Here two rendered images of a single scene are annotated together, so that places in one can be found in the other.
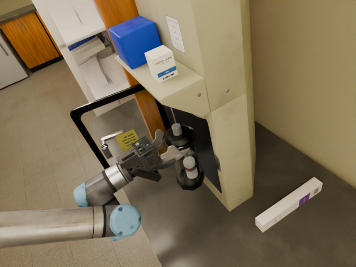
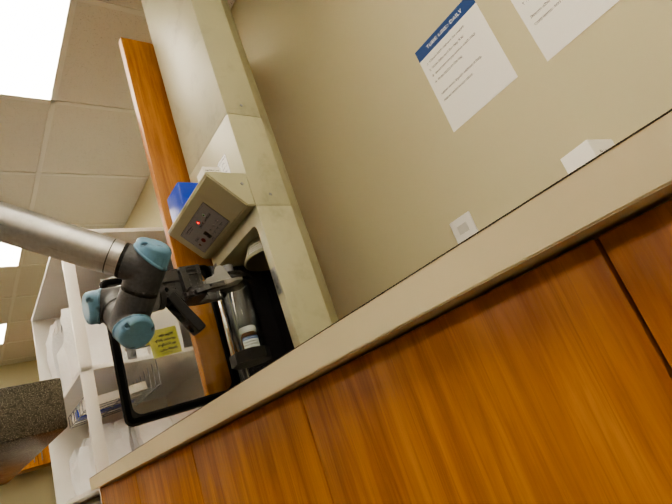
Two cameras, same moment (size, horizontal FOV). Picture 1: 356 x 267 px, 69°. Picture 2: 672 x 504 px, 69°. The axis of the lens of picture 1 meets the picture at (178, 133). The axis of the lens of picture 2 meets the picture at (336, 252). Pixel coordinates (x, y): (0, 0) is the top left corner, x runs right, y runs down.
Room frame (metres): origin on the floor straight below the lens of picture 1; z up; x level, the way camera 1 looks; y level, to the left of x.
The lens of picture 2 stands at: (-0.61, 0.23, 0.84)
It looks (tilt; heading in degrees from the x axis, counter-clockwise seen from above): 18 degrees up; 336
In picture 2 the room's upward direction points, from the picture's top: 20 degrees counter-clockwise
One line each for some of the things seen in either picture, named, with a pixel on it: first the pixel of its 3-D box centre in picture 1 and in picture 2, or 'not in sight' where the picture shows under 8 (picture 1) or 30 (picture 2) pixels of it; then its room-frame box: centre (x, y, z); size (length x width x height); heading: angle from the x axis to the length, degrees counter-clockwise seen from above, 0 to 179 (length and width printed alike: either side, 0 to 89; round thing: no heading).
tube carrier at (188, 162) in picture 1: (185, 158); (240, 318); (0.62, 0.00, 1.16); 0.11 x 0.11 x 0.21
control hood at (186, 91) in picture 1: (157, 81); (208, 219); (0.64, 0.01, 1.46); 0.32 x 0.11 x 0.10; 18
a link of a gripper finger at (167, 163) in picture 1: (162, 161); (207, 289); (0.56, 0.07, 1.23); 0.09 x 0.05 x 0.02; 83
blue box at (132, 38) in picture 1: (135, 41); (191, 204); (0.71, 0.03, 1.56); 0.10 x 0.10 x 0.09; 18
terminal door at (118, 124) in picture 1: (132, 137); (171, 338); (0.77, 0.17, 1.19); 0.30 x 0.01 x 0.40; 98
